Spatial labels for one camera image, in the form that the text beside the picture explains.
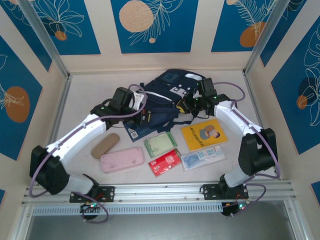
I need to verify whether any navy blue student backpack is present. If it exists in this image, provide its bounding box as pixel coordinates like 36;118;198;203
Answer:
119;69;210;133

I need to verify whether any green notebook packet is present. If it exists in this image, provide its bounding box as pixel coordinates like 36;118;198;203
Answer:
143;131;178;158

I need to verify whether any yellow illustrated book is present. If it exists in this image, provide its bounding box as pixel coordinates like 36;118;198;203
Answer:
180;118;230;152

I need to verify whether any pink pencil case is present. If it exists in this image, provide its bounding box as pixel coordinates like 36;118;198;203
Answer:
99;146;145;174

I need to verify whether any red packet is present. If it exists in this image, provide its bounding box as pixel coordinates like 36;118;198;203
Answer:
148;148;183;179

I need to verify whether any tan glasses case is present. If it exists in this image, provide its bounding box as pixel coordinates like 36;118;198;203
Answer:
90;132;120;159

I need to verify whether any clear blue plastic packet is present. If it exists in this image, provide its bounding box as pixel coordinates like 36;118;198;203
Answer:
179;144;226;172

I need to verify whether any small circuit board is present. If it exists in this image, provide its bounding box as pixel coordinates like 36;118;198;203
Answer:
79;201;101;214
222;199;251;216

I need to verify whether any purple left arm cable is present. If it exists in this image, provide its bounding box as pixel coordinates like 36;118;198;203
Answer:
29;84;148;223

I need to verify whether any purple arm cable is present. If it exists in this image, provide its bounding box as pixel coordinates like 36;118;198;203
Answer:
29;84;148;223
213;81;281;218

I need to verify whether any thin black camera cable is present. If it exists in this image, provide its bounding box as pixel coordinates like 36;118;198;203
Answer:
193;107;212;120

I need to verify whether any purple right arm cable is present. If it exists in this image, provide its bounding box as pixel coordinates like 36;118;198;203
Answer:
213;81;281;218

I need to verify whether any aluminium table side rail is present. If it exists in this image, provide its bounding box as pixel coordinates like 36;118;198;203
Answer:
37;74;73;186
243;71;282;181

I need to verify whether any blue floral wall panel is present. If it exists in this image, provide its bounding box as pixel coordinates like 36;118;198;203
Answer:
29;0;102;56
0;0;53;73
271;24;320;156
211;0;278;53
0;34;43;161
110;0;200;54
259;0;320;68

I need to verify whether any aluminium mounting rail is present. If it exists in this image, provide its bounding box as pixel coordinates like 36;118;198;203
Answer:
21;180;298;206

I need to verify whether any aluminium frame post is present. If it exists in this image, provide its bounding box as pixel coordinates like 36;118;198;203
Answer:
17;0;71;79
243;0;309;76

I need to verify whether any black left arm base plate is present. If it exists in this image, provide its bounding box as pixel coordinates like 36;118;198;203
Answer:
69;185;116;204

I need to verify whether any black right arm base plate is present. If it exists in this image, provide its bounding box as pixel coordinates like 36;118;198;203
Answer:
201;183;250;201

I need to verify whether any grey slotted cable duct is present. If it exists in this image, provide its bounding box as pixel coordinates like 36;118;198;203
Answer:
31;202;223;216

